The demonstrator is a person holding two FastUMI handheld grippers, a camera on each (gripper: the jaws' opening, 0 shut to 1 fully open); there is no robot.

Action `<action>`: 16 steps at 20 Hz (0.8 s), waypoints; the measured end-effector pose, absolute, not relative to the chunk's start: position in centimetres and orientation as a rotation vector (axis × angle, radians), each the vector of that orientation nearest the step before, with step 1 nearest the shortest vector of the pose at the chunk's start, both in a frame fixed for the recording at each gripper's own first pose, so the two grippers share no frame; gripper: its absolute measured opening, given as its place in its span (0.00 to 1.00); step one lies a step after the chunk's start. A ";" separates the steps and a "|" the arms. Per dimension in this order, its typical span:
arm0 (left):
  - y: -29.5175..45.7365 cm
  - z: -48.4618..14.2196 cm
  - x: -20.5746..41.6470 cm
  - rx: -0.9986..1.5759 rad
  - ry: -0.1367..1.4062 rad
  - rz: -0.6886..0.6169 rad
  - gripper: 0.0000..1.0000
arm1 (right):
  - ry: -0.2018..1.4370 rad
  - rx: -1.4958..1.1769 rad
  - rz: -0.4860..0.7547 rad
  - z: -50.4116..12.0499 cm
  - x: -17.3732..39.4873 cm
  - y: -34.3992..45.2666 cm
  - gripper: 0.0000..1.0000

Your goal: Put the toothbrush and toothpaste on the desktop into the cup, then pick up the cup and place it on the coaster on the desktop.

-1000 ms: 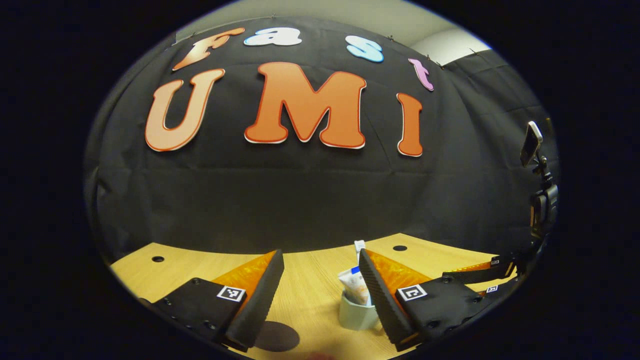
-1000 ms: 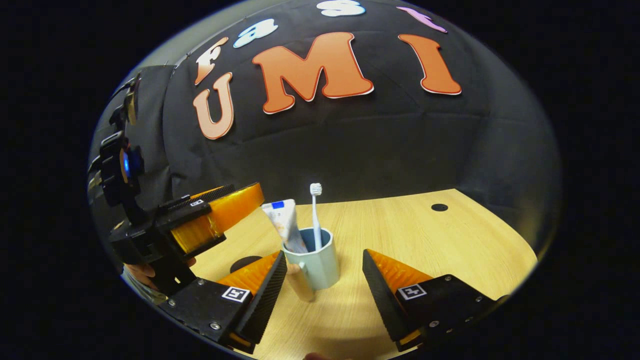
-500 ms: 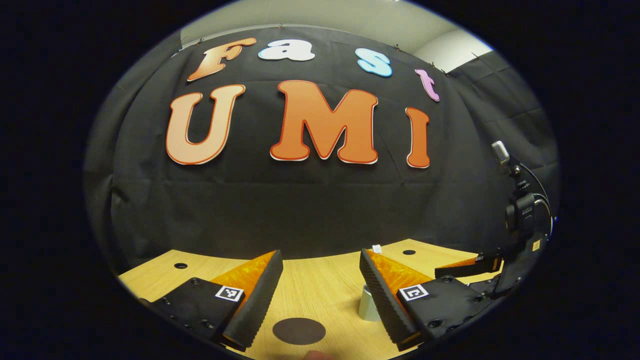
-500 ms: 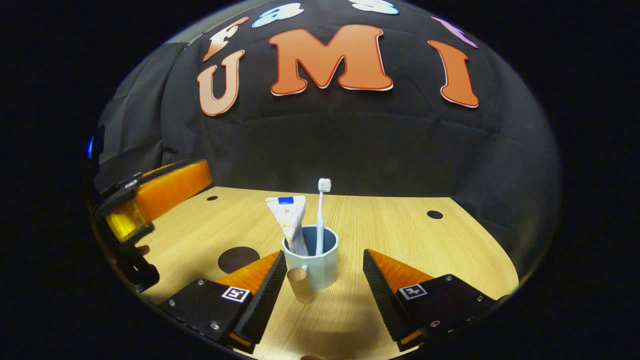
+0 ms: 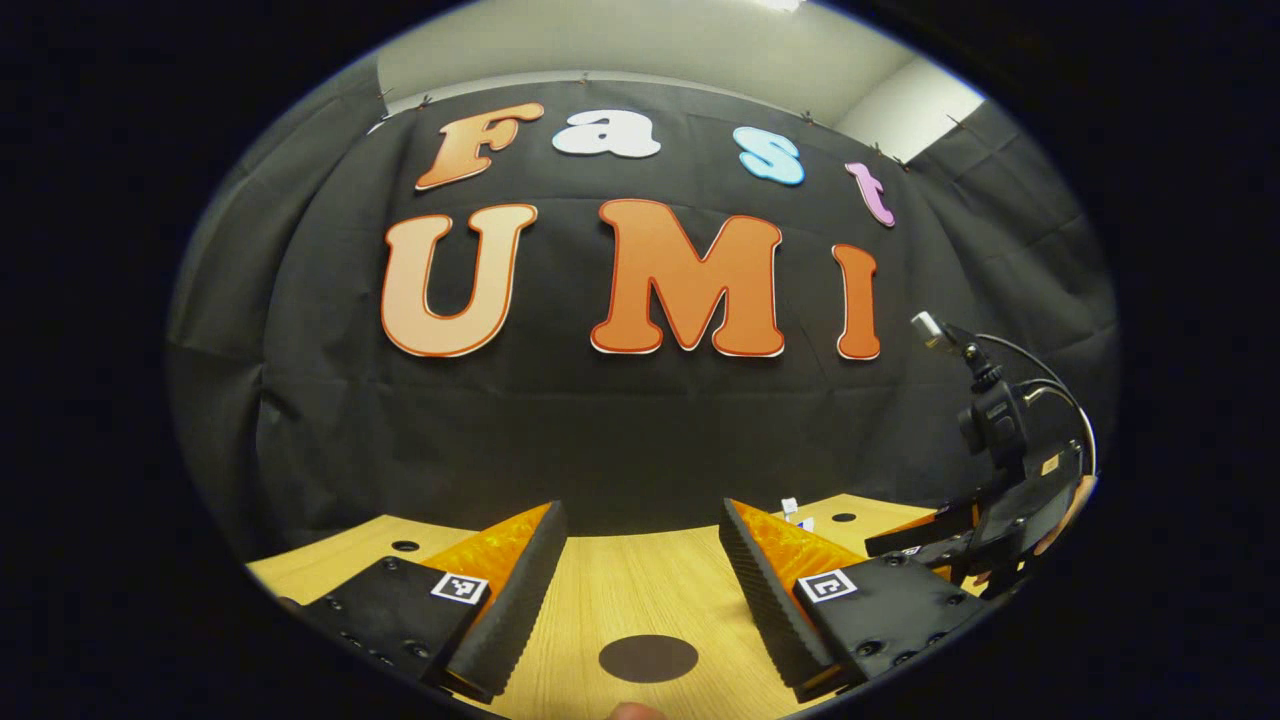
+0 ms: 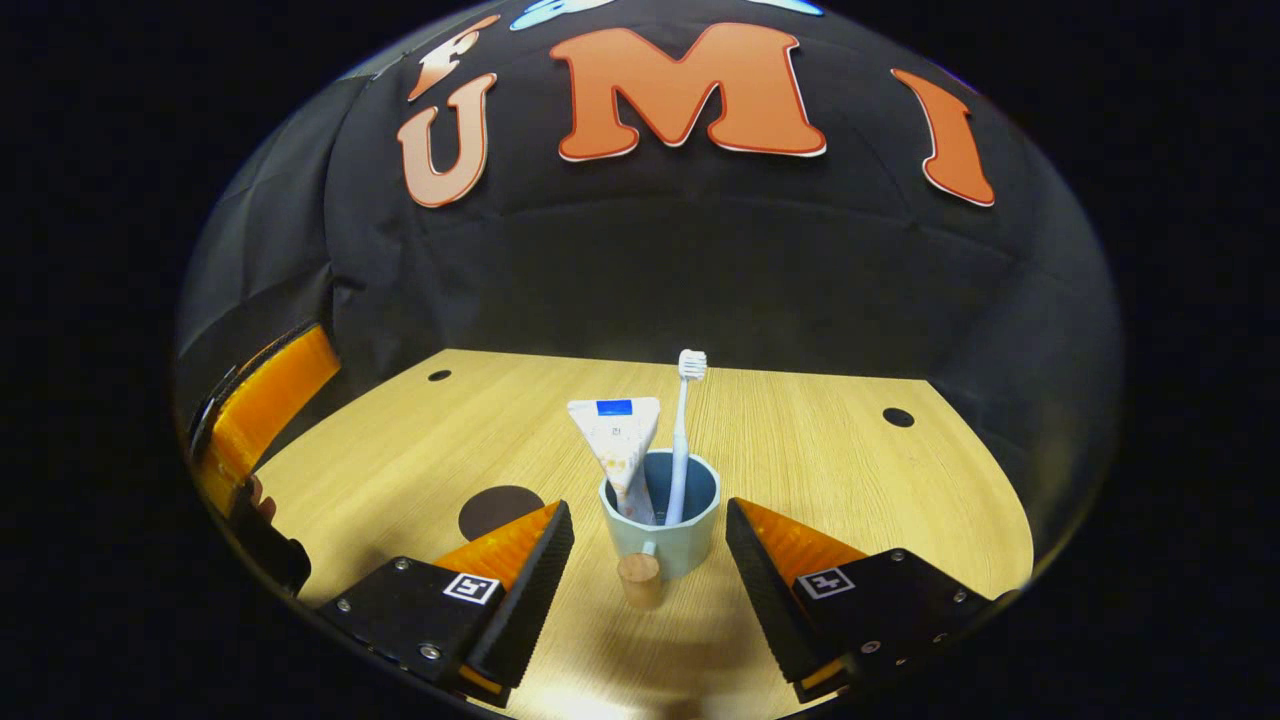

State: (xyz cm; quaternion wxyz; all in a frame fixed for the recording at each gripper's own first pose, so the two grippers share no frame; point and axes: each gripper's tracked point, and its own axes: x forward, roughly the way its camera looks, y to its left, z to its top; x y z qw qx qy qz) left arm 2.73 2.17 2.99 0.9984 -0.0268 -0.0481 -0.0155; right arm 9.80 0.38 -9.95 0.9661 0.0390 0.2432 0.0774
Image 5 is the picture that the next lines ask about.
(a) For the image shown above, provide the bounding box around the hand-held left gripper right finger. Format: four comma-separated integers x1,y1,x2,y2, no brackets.
718,497,1001,703

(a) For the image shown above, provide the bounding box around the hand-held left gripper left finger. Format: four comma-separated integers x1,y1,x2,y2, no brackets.
275,500,568,704

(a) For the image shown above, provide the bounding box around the dark round coaster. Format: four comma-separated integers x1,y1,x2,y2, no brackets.
598,635,699,685

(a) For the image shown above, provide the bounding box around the wooden desktop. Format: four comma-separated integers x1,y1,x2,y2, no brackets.
246,492,1001,720

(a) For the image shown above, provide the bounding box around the black backdrop cloth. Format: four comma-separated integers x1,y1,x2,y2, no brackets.
166,75,1119,571

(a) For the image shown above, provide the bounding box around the black cable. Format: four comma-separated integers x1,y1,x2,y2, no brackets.
975,333,1098,476

